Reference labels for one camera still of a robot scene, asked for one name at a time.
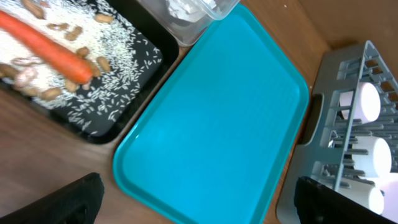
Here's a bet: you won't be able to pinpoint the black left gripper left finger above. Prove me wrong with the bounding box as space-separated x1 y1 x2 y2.
1 172 104 224

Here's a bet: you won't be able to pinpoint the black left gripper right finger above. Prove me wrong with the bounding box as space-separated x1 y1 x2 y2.
294 176 396 224

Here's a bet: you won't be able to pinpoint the large white plate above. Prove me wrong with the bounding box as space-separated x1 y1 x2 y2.
373 173 398 223

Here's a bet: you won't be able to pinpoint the bowl with rice and nuts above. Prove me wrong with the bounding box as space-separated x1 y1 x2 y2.
340 82 381 124

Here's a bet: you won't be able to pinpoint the orange carrot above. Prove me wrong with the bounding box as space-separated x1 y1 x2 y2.
1 11 93 84

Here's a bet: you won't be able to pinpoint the white napkin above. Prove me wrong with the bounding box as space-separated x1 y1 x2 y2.
165 0 220 23

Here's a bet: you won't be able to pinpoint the frosted white cup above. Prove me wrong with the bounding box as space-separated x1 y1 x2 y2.
338 178 384 215

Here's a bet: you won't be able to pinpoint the white bowl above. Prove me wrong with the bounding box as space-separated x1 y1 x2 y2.
352 136 392 178

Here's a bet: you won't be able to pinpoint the grey dishwasher rack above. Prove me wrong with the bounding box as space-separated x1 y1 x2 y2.
276 41 397 223

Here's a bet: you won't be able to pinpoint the teal plastic tray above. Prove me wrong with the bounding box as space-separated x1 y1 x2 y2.
113 4 309 223

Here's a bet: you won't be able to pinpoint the spilled rice and nuts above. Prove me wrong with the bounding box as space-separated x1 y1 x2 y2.
1 1 111 101

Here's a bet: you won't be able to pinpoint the black tray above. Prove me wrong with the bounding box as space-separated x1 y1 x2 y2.
0 0 180 146

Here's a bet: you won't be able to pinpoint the clear plastic bin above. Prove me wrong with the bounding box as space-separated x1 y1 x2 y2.
138 0 239 47

